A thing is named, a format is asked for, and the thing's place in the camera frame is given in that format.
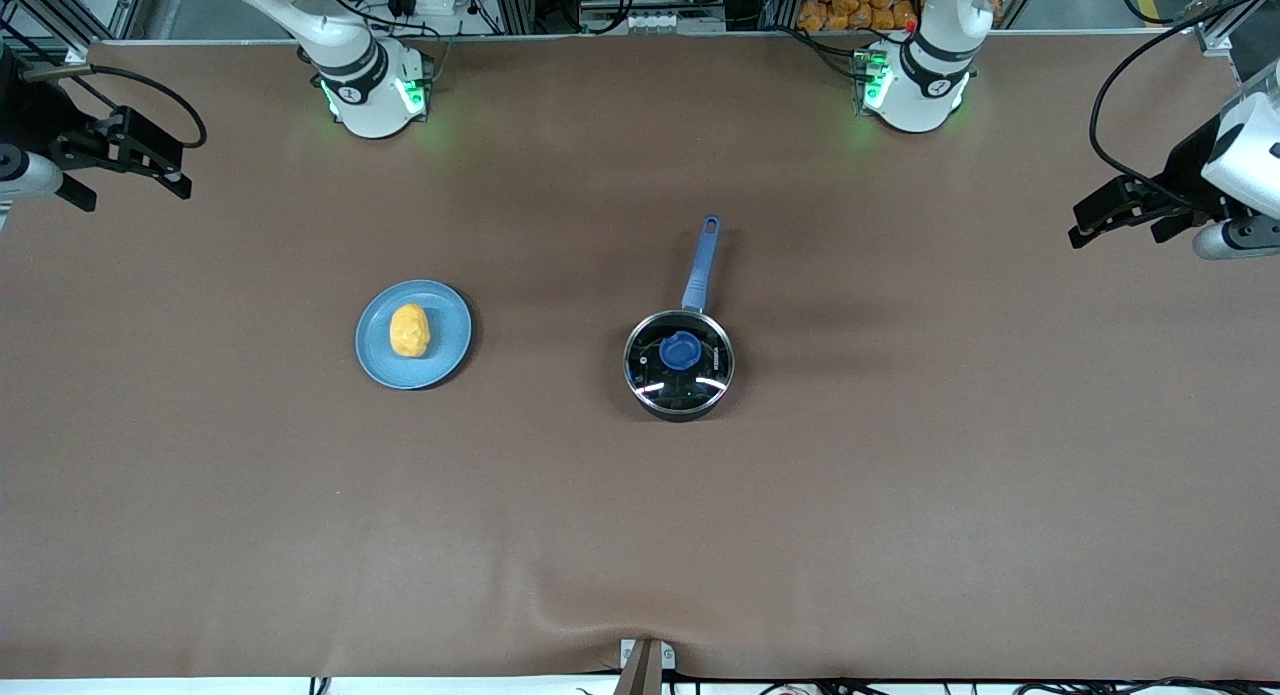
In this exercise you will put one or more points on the pile of orange toy foods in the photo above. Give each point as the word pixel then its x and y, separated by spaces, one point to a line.
pixel 850 5

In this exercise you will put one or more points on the white connector block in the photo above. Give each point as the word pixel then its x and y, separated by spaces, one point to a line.
pixel 650 22

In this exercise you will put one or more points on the yellow toy potato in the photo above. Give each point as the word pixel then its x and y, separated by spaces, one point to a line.
pixel 409 331

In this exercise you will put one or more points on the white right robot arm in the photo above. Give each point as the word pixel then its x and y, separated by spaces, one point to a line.
pixel 360 85

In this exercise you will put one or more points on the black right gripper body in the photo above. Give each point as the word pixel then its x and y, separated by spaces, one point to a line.
pixel 30 125

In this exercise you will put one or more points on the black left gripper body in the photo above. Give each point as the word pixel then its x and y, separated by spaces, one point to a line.
pixel 1186 165

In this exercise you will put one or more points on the blue round plate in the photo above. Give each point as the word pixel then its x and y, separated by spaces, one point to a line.
pixel 445 325

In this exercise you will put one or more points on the metal bracket with post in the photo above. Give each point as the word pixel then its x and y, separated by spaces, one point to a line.
pixel 645 670

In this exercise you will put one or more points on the white power strip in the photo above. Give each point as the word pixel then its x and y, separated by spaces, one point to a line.
pixel 430 3

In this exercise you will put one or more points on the aluminium frame profile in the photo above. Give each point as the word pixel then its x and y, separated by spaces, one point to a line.
pixel 1230 20
pixel 60 5

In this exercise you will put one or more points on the brown table mat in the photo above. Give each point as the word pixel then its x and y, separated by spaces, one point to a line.
pixel 900 525

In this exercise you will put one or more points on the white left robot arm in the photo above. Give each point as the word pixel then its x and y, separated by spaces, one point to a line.
pixel 925 85

